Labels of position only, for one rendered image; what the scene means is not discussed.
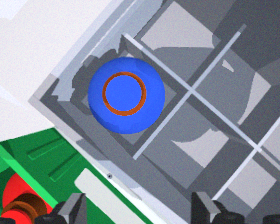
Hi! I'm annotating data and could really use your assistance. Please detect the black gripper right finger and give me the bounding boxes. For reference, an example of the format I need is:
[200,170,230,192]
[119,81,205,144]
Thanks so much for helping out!
[191,192,280,224]

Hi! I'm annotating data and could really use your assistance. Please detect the red bottle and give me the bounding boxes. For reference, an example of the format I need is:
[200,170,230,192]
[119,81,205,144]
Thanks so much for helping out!
[1,173,53,224]

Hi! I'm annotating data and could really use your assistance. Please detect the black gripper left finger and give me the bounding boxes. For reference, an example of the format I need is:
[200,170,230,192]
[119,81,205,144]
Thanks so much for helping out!
[0,193,87,224]

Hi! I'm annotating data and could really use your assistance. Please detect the green crate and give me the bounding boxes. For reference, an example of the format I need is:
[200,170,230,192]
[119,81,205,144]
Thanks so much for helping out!
[0,127,154,224]

